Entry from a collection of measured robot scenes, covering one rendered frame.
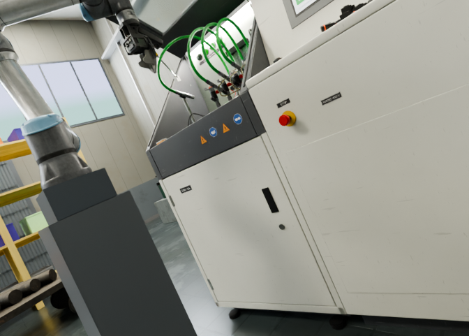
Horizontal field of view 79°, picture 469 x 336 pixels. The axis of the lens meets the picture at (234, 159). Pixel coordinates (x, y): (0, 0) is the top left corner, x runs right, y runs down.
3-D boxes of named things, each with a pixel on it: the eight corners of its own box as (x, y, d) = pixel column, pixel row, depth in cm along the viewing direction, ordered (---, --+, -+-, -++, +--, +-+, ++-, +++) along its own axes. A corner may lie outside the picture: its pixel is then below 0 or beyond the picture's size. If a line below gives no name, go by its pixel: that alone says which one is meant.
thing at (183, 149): (162, 179, 141) (149, 149, 141) (169, 175, 145) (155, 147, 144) (257, 135, 102) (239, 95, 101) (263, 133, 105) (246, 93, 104)
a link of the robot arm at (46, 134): (28, 161, 84) (8, 119, 84) (45, 164, 97) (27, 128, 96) (70, 145, 88) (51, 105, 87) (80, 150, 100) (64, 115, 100)
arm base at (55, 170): (47, 188, 81) (32, 156, 81) (40, 196, 92) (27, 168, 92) (99, 170, 92) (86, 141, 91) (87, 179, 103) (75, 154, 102)
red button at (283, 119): (280, 130, 91) (273, 116, 91) (285, 128, 94) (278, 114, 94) (293, 125, 88) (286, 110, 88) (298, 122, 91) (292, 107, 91)
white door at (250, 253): (216, 302, 145) (160, 180, 142) (219, 299, 147) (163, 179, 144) (335, 307, 103) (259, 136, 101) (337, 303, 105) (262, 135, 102)
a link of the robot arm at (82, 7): (71, -10, 103) (102, -17, 106) (78, 8, 114) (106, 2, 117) (81, 10, 103) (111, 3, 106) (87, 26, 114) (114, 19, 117)
